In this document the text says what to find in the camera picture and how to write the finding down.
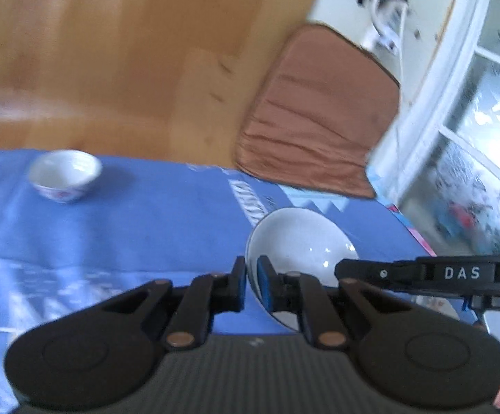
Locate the blue printed blanket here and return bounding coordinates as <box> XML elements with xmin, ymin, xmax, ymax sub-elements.
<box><xmin>0</xmin><ymin>149</ymin><xmax>439</xmax><ymax>414</ymax></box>

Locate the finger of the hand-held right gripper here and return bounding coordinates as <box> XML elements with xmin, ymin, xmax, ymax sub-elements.
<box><xmin>334</xmin><ymin>259</ymin><xmax>423</xmax><ymax>295</ymax></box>

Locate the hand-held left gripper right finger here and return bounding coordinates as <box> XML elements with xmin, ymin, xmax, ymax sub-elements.
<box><xmin>256</xmin><ymin>255</ymin><xmax>408</xmax><ymax>350</ymax></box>

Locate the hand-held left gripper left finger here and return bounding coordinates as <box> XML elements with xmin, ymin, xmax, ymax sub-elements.
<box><xmin>99</xmin><ymin>256</ymin><xmax>249</xmax><ymax>351</ymax></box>

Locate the wooden headboard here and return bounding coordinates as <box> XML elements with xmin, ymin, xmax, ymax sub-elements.
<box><xmin>0</xmin><ymin>0</ymin><xmax>325</xmax><ymax>171</ymax></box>

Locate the white bowl with purple flowers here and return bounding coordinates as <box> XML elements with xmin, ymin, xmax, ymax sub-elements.
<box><xmin>247</xmin><ymin>208</ymin><xmax>360</xmax><ymax>334</ymax></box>
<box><xmin>28</xmin><ymin>149</ymin><xmax>103</xmax><ymax>204</ymax></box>

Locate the white window frame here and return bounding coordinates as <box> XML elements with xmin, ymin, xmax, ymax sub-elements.
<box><xmin>368</xmin><ymin>0</ymin><xmax>500</xmax><ymax>264</ymax></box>

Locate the brown seat cushion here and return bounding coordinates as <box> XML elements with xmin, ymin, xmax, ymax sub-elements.
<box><xmin>233</xmin><ymin>23</ymin><xmax>401</xmax><ymax>200</ymax></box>

